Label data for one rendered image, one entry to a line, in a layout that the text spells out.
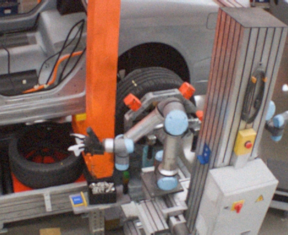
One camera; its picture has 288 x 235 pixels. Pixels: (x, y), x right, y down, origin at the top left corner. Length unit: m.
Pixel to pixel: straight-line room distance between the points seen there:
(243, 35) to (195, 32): 1.57
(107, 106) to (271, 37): 1.27
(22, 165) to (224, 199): 1.75
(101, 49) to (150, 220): 1.06
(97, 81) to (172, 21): 0.90
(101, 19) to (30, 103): 1.08
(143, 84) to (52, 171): 0.96
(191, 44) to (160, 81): 0.55
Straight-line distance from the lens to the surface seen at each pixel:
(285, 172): 3.74
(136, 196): 3.49
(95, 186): 2.95
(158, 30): 3.18
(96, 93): 2.63
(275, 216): 3.79
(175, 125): 2.13
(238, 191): 2.09
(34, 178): 3.28
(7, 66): 3.87
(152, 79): 2.98
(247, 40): 1.83
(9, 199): 3.19
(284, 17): 5.35
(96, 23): 2.41
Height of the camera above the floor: 2.65
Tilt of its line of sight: 35 degrees down
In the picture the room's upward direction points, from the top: 5 degrees clockwise
